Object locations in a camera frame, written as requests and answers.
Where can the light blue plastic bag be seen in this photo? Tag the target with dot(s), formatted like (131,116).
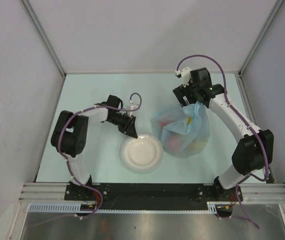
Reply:
(182,130)

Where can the white paper plate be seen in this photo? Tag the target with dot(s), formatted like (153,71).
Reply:
(142,154)

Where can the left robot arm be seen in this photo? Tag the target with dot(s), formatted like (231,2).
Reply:
(70,132)

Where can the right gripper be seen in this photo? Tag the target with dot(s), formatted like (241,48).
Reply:
(181,91)

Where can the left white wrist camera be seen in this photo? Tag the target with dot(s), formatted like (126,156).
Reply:
(132,107)

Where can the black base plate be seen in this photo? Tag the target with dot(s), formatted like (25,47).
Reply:
(163,196)

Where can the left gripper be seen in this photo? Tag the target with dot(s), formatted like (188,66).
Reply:
(131,131)

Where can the aluminium frame rail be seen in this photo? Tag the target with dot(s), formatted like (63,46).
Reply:
(249,193)

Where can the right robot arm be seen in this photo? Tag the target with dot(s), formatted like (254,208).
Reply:
(254,150)

